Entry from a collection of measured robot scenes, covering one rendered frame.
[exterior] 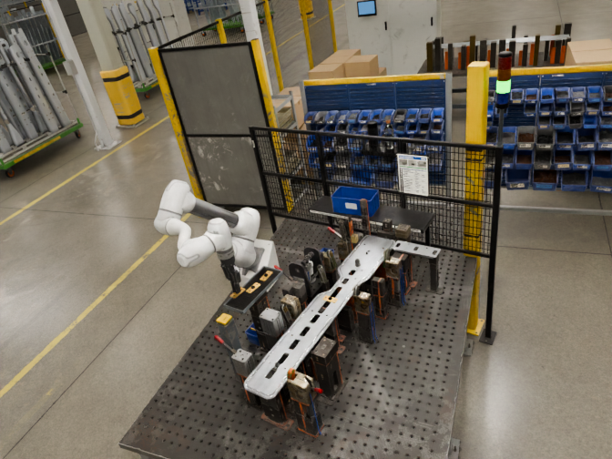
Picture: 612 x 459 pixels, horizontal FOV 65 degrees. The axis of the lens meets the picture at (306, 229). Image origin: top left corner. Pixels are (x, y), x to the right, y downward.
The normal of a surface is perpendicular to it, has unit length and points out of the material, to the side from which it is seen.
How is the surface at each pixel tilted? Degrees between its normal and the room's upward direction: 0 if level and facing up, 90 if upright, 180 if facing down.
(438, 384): 0
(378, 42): 90
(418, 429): 0
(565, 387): 0
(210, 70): 89
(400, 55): 90
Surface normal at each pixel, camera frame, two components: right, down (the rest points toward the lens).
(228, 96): -0.37, 0.55
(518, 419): -0.15, -0.83
